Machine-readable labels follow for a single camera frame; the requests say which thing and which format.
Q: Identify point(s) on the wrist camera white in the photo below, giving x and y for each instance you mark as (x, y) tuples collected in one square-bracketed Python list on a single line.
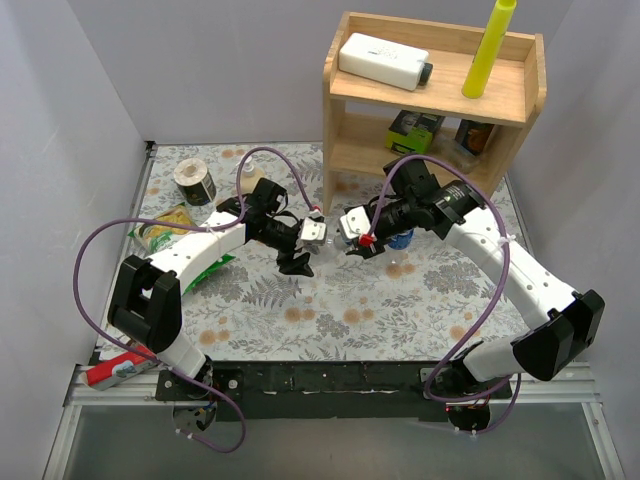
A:
[(354, 229), (313, 232)]

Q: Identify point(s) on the beige pump soap bottle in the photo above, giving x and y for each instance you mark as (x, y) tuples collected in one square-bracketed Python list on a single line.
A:
[(249, 175)]

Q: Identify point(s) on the green Chuba cassava chips bag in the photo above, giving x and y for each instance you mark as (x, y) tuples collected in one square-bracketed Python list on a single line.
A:
[(165, 232)]

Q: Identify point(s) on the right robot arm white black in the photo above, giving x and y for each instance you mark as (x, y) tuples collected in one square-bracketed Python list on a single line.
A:
[(562, 322)]

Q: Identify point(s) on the blue label water bottle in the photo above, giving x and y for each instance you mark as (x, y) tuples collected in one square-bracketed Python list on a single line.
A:
[(401, 241)]

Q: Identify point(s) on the clear bottle on shelf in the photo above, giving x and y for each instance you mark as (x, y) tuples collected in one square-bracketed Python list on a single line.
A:
[(457, 156)]

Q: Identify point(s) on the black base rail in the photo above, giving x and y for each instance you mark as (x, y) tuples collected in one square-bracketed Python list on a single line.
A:
[(327, 389)]

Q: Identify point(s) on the white rectangular plastic jug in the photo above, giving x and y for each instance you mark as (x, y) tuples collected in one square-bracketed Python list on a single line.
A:
[(384, 61)]

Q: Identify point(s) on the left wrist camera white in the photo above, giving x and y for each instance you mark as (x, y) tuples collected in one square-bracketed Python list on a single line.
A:
[(313, 232)]

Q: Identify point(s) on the floral patterned table mat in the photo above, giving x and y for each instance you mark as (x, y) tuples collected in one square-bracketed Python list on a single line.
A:
[(411, 305)]

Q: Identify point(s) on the red white small carton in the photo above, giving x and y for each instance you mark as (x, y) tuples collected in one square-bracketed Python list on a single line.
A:
[(118, 369)]

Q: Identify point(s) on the wooden two-tier shelf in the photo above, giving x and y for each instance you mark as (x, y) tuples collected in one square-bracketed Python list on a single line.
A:
[(513, 99)]

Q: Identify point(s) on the black orange small box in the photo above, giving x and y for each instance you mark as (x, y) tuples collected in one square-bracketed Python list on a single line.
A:
[(473, 136)]

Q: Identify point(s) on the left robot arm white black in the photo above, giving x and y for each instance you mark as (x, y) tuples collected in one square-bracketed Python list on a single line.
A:
[(147, 301)]

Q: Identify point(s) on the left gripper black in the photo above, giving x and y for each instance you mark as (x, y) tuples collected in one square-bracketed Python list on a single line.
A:
[(291, 248)]

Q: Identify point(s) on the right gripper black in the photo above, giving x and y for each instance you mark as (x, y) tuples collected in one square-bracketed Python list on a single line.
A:
[(372, 237)]

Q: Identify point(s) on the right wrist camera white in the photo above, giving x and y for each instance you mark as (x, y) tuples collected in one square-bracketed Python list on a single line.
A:
[(354, 229)]

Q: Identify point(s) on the yellow plastic tube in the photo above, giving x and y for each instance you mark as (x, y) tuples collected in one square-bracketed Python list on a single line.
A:
[(488, 49)]

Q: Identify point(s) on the clear plastic bottle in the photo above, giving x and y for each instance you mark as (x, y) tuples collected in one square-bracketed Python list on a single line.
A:
[(332, 249)]

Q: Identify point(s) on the green black small box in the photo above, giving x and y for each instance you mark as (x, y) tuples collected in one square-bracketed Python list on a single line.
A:
[(412, 132)]

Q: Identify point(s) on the aluminium frame rail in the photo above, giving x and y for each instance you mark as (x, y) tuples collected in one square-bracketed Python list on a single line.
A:
[(574, 384)]

